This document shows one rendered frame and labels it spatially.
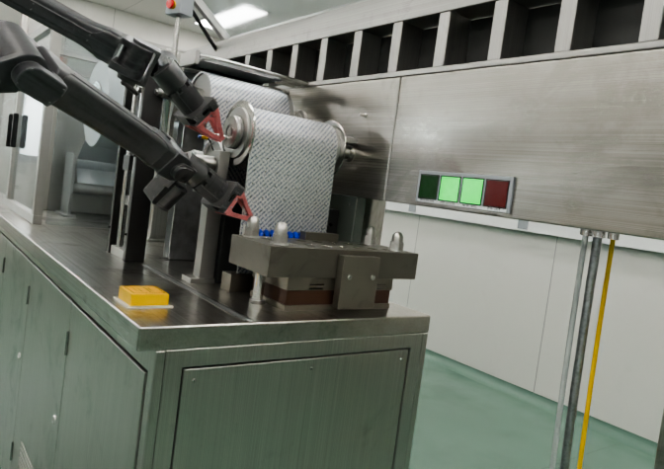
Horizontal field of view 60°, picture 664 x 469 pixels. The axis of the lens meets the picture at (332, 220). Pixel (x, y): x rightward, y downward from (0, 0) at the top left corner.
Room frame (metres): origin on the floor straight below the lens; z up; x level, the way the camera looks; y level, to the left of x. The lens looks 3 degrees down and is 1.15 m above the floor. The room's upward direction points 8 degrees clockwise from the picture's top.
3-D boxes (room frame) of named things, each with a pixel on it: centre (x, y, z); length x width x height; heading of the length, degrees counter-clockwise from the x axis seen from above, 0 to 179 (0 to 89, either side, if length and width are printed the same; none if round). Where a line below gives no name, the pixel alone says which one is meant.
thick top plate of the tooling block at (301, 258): (1.27, 0.00, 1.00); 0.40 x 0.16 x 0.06; 128
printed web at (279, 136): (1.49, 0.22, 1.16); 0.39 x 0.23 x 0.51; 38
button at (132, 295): (1.04, 0.32, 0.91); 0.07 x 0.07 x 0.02; 38
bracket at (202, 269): (1.31, 0.29, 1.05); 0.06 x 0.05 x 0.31; 128
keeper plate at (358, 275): (1.20, -0.07, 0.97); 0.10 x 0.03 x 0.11; 128
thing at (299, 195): (1.34, 0.10, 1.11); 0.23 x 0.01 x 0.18; 128
